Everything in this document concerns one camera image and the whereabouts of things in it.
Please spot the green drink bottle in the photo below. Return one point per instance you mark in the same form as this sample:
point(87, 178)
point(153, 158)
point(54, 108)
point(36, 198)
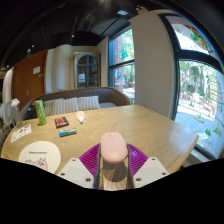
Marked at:
point(41, 113)

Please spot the white pink cat mouse pad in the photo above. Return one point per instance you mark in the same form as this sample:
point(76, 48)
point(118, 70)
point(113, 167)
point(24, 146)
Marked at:
point(38, 153)

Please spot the clear bottle with white lid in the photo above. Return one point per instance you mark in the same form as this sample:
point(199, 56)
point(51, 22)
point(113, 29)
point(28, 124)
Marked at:
point(16, 115)

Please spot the wooden door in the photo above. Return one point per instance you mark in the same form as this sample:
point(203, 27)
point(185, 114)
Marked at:
point(28, 83)

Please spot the black backpack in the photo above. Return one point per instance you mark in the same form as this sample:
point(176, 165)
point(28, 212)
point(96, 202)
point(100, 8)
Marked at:
point(30, 111)

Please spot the small white object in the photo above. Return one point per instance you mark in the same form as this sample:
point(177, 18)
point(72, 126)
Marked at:
point(80, 117)

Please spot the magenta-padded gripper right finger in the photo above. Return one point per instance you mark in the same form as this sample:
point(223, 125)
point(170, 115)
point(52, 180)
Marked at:
point(150, 170)

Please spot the small black red box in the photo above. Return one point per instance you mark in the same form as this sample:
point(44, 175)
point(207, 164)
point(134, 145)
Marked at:
point(61, 122)

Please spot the arched glass cabinet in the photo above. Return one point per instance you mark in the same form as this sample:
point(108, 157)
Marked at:
point(87, 70)

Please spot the group of white chairs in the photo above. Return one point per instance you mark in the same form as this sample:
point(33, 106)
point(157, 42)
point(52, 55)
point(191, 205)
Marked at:
point(5, 113)

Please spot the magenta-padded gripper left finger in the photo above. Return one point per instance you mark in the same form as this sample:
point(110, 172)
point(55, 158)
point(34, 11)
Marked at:
point(76, 171)

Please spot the brown curved sofa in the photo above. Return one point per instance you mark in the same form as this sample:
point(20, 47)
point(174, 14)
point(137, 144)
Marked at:
point(113, 95)

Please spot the white paper sign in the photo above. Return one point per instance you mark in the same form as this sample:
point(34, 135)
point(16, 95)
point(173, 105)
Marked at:
point(36, 70)

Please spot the wide striped cushion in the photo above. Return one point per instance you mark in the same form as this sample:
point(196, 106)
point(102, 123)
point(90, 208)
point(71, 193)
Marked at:
point(61, 106)

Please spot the small striped cushion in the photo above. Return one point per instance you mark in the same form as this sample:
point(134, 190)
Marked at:
point(89, 103)

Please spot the pink computer mouse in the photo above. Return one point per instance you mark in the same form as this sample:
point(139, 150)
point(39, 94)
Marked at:
point(114, 147)

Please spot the white printed paper sheet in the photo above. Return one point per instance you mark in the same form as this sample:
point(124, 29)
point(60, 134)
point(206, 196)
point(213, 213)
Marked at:
point(21, 133)

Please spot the small teal box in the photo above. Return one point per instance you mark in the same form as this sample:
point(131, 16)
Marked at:
point(67, 132)

